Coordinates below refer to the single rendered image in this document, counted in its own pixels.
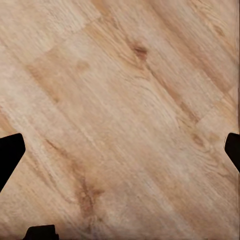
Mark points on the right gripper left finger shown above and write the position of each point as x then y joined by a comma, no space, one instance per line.
12,148

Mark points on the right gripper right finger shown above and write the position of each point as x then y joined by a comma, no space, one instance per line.
232,148

